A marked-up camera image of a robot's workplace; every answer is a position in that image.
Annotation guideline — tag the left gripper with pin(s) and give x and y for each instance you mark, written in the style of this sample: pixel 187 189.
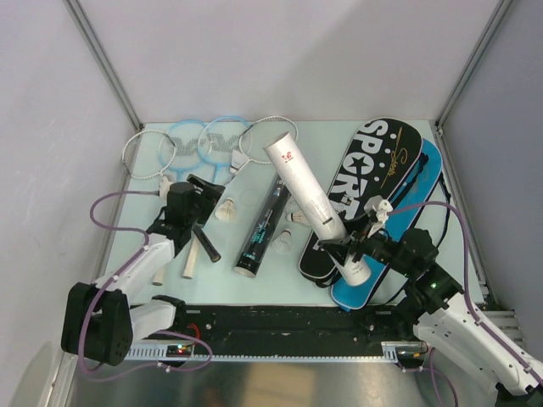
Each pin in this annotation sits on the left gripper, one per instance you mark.
pixel 210 195

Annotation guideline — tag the black sport racket bag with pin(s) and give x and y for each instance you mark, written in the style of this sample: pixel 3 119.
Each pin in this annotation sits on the black sport racket bag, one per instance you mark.
pixel 373 158

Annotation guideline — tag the blue racket left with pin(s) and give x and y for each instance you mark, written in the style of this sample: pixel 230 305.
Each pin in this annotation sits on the blue racket left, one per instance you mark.
pixel 179 150

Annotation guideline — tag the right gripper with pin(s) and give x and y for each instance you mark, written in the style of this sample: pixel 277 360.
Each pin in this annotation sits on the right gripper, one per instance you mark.
pixel 338 247

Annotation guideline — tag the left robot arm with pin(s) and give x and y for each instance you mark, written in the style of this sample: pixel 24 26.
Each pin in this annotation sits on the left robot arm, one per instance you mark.
pixel 100 321

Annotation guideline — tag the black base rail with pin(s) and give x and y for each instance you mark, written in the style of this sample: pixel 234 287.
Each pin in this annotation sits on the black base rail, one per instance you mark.
pixel 298 331

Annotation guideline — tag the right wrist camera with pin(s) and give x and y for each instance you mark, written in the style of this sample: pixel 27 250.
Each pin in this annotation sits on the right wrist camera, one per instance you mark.
pixel 378 208

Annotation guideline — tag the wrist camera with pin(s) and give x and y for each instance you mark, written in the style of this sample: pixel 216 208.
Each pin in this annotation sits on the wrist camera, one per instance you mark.
pixel 378 208
pixel 164 187

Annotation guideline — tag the white feather shuttlecock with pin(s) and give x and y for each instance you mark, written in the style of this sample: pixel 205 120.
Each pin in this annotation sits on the white feather shuttlecock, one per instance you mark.
pixel 226 211

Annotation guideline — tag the blue racket bag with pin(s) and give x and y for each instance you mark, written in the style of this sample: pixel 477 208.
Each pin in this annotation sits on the blue racket bag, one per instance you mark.
pixel 417 188

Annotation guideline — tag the shuttlecock on rackets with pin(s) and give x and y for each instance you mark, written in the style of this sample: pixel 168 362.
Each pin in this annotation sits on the shuttlecock on rackets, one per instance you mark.
pixel 238 161

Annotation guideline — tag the nylon mesh shuttlecock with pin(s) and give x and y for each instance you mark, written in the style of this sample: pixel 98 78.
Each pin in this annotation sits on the nylon mesh shuttlecock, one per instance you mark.
pixel 291 206

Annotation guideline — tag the white racket right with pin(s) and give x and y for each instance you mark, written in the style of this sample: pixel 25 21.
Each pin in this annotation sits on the white racket right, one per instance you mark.
pixel 260 134

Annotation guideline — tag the white shuttlecock tube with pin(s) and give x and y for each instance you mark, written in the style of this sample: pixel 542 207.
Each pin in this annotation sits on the white shuttlecock tube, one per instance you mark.
pixel 297 176

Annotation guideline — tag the blue racket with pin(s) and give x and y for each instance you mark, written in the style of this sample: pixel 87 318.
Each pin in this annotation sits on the blue racket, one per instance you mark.
pixel 179 150
pixel 217 140

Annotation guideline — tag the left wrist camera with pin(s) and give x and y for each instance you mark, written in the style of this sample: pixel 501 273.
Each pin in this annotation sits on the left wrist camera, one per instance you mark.
pixel 164 187

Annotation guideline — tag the black shuttlecock tube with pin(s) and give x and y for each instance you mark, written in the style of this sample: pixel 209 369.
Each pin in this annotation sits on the black shuttlecock tube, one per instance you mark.
pixel 259 238

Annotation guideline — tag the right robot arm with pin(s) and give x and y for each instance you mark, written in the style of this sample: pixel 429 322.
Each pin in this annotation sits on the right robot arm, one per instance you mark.
pixel 437 310

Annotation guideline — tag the blue racket right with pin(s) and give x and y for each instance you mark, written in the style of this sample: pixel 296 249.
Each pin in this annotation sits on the blue racket right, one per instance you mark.
pixel 217 140

